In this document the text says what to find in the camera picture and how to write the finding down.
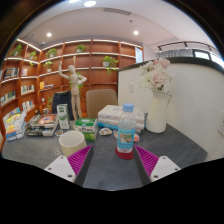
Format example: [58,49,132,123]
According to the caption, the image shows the clear blue-capped water bottle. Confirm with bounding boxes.
[116,103,137,154]

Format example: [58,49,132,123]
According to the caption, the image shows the black curtain rail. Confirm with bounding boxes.
[157,40,214,54]

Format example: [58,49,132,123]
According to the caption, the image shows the stack of dark books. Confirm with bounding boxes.
[25,113,60,138]

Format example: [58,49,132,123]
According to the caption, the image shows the white ceramic vase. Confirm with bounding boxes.
[145,89,173,134]

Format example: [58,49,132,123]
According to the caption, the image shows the cream ribbed mug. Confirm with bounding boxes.
[58,130,88,158]

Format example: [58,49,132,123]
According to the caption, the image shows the green and white tissue box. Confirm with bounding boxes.
[73,117,99,142]

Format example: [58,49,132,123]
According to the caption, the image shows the tan upholstered chair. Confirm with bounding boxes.
[85,88,119,119]

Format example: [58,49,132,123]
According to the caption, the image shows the grey window curtain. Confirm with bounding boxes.
[159,49,196,60]

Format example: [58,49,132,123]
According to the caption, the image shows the wooden shelf unit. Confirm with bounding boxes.
[0,37,145,141]

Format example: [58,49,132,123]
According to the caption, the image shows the wooden artist mannequin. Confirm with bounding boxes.
[58,59,88,121]

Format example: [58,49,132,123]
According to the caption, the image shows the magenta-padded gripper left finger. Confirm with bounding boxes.
[43,144,95,187]

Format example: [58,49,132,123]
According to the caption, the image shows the round-bulb ceiling chandelier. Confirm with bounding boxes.
[68,0,98,8]

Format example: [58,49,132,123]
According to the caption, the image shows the window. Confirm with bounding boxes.
[194,49,224,69]

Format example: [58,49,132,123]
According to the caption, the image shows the ceiling air vent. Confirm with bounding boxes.
[102,7,132,16]

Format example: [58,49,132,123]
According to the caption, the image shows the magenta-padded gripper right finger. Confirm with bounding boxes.
[132,145,182,187]

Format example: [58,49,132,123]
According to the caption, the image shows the stack of white tissue packs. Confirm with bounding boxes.
[97,104,146,132]

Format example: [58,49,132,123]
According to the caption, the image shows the recessed ceiling spotlights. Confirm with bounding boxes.
[46,30,140,38]

